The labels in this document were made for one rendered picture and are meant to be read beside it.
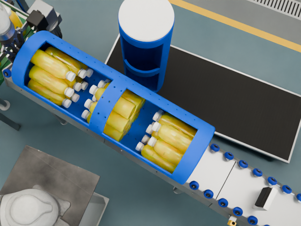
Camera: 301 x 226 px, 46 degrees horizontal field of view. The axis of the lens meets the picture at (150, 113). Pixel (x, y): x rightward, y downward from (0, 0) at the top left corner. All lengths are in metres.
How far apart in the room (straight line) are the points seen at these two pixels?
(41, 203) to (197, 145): 0.62
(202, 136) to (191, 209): 1.26
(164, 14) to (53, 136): 1.35
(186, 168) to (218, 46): 1.69
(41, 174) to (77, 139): 1.08
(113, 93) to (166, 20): 0.54
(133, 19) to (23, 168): 0.87
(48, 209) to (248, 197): 0.90
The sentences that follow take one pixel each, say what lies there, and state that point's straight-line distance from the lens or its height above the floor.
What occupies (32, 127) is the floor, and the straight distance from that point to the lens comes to 2.78.
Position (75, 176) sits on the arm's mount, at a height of 1.01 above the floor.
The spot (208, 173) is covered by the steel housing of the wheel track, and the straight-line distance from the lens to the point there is 1.71.
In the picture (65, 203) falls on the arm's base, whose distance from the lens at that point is 1.59.
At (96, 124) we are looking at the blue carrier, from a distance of 1.48.
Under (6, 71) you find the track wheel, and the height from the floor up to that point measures 0.98.
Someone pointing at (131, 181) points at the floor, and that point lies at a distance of 2.61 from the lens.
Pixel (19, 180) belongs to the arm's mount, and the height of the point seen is 1.02.
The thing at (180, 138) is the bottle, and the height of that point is 1.19.
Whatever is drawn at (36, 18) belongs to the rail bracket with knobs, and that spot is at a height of 1.00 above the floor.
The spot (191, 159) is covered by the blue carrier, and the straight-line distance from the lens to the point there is 1.40.
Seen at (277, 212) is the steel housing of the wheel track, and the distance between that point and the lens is 1.79.
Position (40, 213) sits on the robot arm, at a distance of 1.37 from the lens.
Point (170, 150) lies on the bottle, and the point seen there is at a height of 1.15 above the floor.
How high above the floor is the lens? 2.60
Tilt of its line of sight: 75 degrees down
